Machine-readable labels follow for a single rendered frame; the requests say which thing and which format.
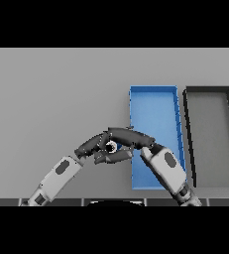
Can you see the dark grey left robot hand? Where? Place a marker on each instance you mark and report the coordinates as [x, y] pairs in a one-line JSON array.
[[89, 145]]

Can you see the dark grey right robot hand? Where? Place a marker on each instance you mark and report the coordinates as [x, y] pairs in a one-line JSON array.
[[132, 137]]

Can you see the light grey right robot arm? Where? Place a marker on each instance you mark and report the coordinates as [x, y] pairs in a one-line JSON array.
[[167, 168]]

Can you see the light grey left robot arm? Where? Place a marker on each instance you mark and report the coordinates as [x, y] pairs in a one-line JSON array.
[[58, 173]]

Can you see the blue bin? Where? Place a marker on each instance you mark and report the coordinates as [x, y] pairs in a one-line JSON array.
[[154, 112]]

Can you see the dark grey bin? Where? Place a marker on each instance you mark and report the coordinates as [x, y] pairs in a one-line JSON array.
[[211, 139]]

